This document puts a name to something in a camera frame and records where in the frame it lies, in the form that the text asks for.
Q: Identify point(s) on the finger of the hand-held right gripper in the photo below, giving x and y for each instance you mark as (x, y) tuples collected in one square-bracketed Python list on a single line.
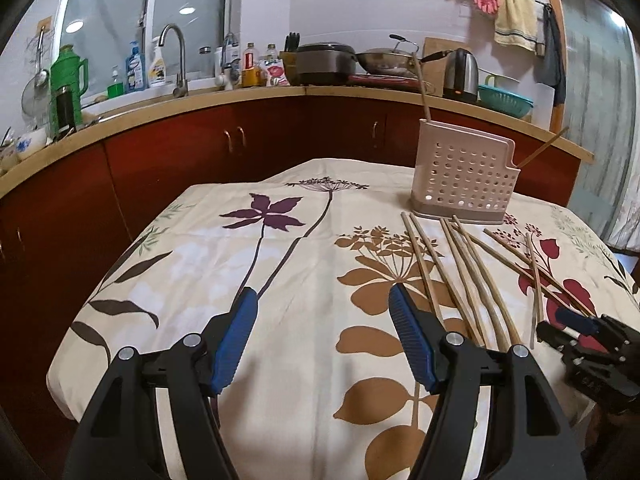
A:
[(575, 320), (555, 337)]

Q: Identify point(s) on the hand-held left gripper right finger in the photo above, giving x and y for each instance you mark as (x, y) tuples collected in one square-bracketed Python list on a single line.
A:
[(410, 340)]

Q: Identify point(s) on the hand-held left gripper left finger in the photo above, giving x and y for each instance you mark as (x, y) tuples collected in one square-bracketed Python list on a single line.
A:
[(235, 345)]

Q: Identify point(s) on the pile of wooden chopsticks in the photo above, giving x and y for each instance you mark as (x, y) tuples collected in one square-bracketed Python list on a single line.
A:
[(486, 285)]

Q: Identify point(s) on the pink perforated utensil holder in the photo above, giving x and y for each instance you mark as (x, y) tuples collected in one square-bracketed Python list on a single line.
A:
[(460, 180)]

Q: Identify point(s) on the long wooden chopstick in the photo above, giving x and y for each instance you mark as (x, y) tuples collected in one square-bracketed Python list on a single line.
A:
[(542, 147), (422, 92)]

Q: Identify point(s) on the floral printed tablecloth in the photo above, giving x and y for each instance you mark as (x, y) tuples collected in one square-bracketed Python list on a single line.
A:
[(300, 285)]

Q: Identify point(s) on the pale curtain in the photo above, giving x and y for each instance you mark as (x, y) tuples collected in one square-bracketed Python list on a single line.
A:
[(625, 185)]

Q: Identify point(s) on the red kitchen cabinets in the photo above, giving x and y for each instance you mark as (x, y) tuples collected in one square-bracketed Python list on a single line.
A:
[(175, 160)]

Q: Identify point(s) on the teal colander basket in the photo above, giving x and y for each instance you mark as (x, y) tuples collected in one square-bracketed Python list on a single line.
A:
[(505, 101)]

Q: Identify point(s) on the frosted glass door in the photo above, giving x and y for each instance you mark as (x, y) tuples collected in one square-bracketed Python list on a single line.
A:
[(595, 85)]

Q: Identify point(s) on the white basin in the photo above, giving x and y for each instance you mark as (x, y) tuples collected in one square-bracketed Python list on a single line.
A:
[(500, 80)]

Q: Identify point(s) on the red induction cooktop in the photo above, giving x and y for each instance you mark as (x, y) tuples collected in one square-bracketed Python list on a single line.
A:
[(380, 81)]

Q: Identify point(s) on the grey cloth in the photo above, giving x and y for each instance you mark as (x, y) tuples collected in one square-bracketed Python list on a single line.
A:
[(550, 60)]

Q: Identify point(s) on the wooden cutting board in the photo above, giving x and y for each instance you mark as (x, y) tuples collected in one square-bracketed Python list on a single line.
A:
[(434, 77)]

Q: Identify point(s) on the white sink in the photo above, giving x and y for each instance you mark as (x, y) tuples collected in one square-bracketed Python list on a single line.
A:
[(140, 98)]

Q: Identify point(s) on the steel electric kettle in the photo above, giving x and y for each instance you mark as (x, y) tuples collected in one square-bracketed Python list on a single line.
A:
[(460, 75)]

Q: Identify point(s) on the yellow oil bottle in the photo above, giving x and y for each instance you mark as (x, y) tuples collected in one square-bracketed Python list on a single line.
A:
[(250, 72)]

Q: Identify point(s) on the pink packet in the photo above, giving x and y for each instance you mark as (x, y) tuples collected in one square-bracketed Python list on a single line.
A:
[(274, 72)]

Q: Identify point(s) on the steel kitchen faucet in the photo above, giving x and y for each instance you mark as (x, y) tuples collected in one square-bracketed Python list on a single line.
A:
[(181, 70)]

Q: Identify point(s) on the steel wok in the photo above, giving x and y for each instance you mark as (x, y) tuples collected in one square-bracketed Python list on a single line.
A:
[(380, 60)]

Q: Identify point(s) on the green cup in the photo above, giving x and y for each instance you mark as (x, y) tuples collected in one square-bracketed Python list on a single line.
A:
[(115, 90)]

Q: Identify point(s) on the wooden knife block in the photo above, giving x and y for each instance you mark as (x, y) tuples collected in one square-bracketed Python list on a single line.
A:
[(287, 67)]

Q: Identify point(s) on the white bowl blue pattern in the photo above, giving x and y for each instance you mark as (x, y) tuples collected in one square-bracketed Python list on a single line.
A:
[(30, 145)]

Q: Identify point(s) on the dark rice cooker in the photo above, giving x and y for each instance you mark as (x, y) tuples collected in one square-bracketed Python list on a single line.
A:
[(325, 65)]

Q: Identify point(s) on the white spray bottle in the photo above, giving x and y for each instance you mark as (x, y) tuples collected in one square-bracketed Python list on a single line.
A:
[(157, 67)]

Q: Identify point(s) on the black bottle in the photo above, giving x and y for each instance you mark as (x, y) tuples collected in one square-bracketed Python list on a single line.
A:
[(64, 110)]

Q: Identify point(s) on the small clear bottle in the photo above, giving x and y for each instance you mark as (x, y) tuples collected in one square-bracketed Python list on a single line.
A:
[(271, 52)]

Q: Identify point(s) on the blue detergent bottle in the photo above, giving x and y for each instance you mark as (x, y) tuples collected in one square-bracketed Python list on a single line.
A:
[(135, 67)]

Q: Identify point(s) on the yellow towel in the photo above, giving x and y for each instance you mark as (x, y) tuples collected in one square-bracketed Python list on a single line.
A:
[(515, 20)]

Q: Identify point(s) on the green thermos jug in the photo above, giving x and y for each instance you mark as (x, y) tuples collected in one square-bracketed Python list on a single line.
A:
[(67, 75)]

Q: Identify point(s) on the hanging metal strainer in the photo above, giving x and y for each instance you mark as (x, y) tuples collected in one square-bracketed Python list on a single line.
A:
[(36, 92)]

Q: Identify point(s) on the glass window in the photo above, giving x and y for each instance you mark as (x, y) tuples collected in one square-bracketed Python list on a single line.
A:
[(110, 10)]

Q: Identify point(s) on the white wall tap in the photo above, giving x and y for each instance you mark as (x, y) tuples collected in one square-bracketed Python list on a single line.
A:
[(227, 75)]

